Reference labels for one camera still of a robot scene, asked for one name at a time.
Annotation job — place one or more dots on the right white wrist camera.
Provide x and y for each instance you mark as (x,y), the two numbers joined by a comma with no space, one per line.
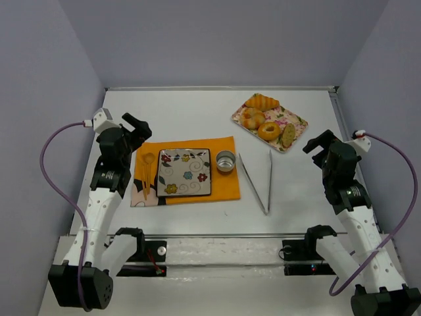
(359,142)

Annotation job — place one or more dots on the herb toast slice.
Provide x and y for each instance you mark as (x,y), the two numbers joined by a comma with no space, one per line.
(288,135)

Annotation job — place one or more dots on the small metal cup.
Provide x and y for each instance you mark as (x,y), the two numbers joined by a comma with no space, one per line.
(225,161)

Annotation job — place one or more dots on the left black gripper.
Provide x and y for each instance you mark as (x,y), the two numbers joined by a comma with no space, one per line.
(132,132)

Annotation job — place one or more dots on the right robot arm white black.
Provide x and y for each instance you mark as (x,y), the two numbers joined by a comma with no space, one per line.
(379,287)

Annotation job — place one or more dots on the aluminium table rail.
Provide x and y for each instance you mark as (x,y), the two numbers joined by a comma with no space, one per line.
(222,88)

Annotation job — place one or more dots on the striped croissant bread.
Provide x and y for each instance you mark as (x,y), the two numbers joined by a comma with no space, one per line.
(262,102)

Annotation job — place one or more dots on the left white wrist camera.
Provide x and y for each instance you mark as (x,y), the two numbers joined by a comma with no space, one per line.
(102,120)

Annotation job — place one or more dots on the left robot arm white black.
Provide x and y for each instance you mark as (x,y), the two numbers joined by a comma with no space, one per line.
(85,278)

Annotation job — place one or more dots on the orange cartoon placemat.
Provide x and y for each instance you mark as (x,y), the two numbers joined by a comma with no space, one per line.
(225,187)

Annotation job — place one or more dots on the square floral ceramic plate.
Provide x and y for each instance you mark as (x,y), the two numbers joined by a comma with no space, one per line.
(184,172)

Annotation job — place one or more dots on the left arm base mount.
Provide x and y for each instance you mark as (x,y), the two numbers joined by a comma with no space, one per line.
(150,261)

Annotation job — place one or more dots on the golden bagel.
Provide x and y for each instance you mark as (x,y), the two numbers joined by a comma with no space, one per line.
(269,131)

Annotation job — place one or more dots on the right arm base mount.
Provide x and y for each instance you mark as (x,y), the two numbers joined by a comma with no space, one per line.
(300,261)

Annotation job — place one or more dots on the twisted round bread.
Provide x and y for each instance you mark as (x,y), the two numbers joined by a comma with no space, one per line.
(252,119)

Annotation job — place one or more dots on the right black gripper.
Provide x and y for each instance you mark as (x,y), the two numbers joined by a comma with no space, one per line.
(321,147)

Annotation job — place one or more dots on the wooden spoon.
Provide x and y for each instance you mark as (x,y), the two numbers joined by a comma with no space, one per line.
(148,159)

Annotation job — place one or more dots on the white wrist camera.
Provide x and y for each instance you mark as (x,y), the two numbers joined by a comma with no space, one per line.
(102,120)
(359,142)

